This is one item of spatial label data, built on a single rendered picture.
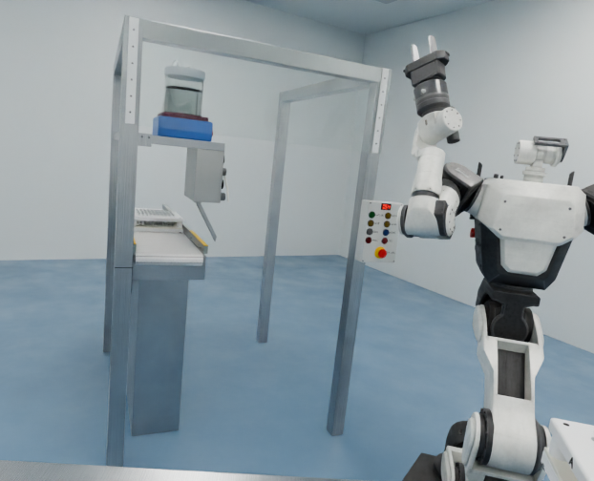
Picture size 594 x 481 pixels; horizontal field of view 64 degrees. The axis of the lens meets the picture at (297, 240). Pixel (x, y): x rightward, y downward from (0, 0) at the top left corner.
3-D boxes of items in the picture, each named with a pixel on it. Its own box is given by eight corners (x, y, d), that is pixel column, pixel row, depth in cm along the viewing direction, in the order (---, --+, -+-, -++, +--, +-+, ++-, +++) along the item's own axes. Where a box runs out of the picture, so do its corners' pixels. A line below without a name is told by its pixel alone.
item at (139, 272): (204, 280, 192) (206, 256, 190) (129, 280, 180) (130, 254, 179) (163, 225, 309) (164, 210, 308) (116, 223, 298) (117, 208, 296)
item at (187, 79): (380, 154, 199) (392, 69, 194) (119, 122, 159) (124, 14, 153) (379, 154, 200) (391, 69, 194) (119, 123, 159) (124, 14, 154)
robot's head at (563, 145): (525, 156, 139) (533, 133, 133) (557, 158, 137) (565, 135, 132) (527, 168, 134) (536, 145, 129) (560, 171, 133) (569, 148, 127)
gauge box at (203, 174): (221, 203, 184) (224, 151, 181) (193, 201, 180) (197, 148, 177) (208, 197, 204) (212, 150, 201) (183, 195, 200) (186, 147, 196)
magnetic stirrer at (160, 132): (215, 142, 182) (217, 118, 180) (158, 135, 173) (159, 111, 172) (204, 141, 200) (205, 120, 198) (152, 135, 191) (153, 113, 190)
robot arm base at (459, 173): (417, 213, 144) (425, 196, 153) (456, 232, 142) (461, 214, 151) (441, 173, 134) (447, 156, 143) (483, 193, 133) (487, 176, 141)
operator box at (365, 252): (394, 262, 206) (403, 203, 202) (361, 262, 200) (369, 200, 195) (387, 260, 212) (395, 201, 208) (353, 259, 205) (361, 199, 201)
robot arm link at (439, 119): (409, 107, 130) (414, 145, 128) (434, 87, 121) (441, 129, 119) (440, 111, 135) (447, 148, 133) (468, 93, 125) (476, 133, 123)
